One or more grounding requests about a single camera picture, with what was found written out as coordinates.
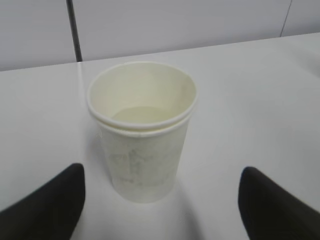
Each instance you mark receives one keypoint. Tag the white paper cup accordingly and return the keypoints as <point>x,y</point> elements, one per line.
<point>142,110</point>

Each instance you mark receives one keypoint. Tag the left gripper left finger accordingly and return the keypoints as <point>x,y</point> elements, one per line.
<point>51,212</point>

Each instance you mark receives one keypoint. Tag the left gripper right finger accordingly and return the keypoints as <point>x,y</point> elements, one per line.
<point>269,212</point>

